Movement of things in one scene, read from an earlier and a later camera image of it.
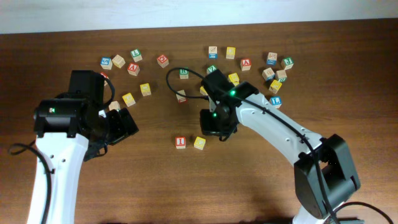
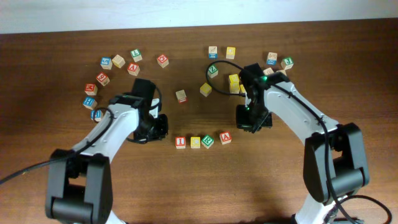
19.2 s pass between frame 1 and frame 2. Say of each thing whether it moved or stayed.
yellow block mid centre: stayed
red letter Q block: stayed
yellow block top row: stayed
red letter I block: stayed
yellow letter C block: moved
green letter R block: moved
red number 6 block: stayed
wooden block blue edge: stayed
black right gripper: moved
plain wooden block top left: stayed
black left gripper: moved
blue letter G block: stayed
